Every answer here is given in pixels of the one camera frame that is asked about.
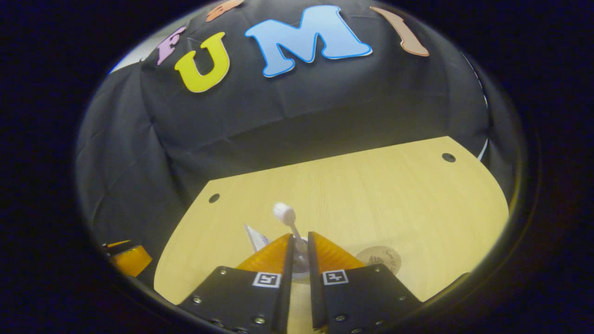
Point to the light wooden desktop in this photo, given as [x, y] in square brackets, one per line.
[371, 199]

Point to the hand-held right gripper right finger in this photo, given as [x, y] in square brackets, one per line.
[315, 297]

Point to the round cork coaster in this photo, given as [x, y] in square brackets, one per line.
[378, 257]

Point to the white toothbrush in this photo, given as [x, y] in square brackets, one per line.
[284, 213]

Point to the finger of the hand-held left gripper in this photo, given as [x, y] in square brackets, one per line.
[132, 260]
[118, 243]

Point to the white toothpaste tube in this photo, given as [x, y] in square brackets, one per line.
[256, 241]

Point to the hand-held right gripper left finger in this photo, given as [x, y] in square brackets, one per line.
[285, 287]

